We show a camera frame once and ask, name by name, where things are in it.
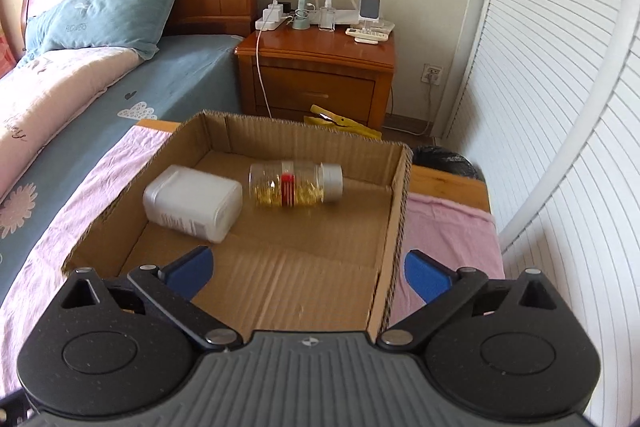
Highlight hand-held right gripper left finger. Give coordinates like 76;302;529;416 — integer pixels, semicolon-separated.
60;245;246;353

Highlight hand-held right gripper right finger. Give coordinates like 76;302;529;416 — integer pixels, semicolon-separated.
376;249;558;353

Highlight brown cardboard box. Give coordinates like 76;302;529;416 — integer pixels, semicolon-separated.
61;109;414;338

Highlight clear bottle yellow capsules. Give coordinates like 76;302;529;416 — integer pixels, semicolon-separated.
248;160;344;208

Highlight pink cloth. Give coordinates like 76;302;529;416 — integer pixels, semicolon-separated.
0;126;507;388

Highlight white plastic bottle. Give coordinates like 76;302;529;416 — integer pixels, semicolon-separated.
142;165;244;244

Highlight dark round object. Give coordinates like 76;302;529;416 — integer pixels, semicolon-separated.
411;145;485;182

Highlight white louvred closet door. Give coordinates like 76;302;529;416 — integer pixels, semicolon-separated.
500;0;640;427
440;0;638;240

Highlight yellow clothes clip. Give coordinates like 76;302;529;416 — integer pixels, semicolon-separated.
304;105;383;140

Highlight blue bedsheet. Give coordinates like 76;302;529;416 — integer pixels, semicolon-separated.
0;32;246;303

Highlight wooden nightstand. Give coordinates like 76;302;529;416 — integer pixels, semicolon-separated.
235;27;397;132

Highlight pink floral quilt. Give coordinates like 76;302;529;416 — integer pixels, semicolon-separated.
0;27;146;204

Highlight white power strip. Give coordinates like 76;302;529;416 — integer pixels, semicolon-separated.
255;4;296;32

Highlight blue pillow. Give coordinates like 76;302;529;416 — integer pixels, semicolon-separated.
24;0;190;62

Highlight small display on stand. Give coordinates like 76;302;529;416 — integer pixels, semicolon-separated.
359;0;382;30

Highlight clear spray bottle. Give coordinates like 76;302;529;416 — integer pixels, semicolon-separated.
319;0;337;32

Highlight outlet power cable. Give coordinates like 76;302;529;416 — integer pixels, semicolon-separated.
390;82;434;124

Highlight white charging cable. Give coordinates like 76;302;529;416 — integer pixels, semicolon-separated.
255;19;293;118

